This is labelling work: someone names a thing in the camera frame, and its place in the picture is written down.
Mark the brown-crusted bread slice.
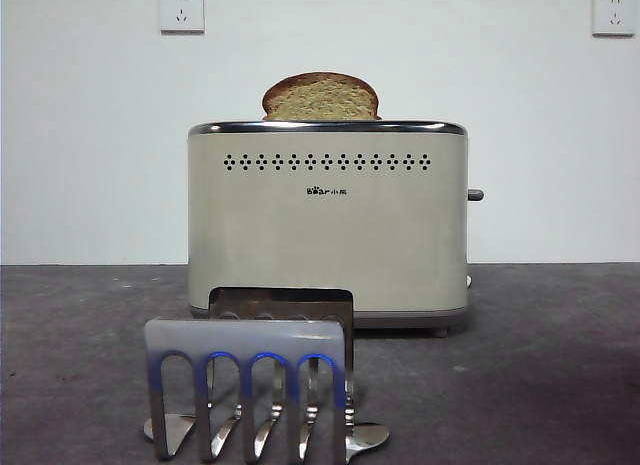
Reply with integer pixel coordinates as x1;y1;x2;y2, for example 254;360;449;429
260;72;384;121

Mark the beige metal toaster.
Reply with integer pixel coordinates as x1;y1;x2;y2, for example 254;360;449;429
187;120;473;339

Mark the stainless steel toast rack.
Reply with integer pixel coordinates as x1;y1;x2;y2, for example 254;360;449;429
142;286;391;464

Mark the white wall socket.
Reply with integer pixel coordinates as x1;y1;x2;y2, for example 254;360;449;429
591;0;635;38
159;0;206;35

